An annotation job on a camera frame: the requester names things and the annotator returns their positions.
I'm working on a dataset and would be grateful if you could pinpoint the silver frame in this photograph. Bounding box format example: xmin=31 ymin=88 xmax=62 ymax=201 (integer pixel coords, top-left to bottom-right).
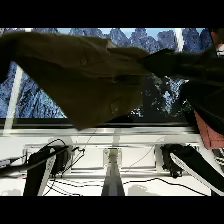
xmin=0 ymin=125 xmax=224 ymax=197

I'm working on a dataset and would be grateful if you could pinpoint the red garment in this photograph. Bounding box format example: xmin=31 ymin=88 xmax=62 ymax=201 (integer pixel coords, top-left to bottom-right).
xmin=194 ymin=110 xmax=224 ymax=150

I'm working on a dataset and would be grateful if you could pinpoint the brown garment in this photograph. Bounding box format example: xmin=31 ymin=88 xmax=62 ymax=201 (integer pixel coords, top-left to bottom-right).
xmin=0 ymin=31 xmax=155 ymax=131

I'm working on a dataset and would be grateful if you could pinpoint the black cable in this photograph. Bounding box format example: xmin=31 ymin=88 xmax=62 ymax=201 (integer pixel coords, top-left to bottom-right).
xmin=122 ymin=177 xmax=209 ymax=197
xmin=43 ymin=178 xmax=105 ymax=197

